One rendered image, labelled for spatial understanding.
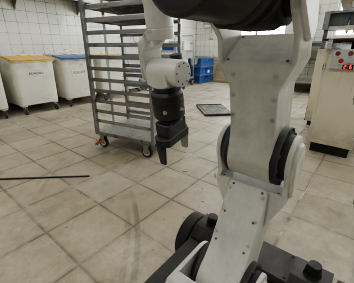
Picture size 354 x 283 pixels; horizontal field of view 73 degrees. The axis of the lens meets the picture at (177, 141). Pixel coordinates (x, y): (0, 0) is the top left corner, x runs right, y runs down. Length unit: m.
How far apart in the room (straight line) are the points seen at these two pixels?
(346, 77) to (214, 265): 1.86
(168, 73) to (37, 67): 3.30
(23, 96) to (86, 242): 2.79
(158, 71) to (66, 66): 3.41
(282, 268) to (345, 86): 1.64
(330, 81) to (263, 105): 1.77
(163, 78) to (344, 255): 1.11
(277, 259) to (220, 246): 0.32
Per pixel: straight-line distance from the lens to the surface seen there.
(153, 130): 1.87
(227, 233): 0.66
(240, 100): 0.54
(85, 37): 2.17
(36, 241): 1.39
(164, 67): 0.60
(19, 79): 3.74
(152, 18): 0.60
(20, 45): 4.45
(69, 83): 4.02
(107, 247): 1.24
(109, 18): 2.04
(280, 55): 0.51
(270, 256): 0.95
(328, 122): 2.32
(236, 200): 0.65
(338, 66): 2.23
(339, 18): 3.06
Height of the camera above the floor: 0.85
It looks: 21 degrees down
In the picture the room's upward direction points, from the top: straight up
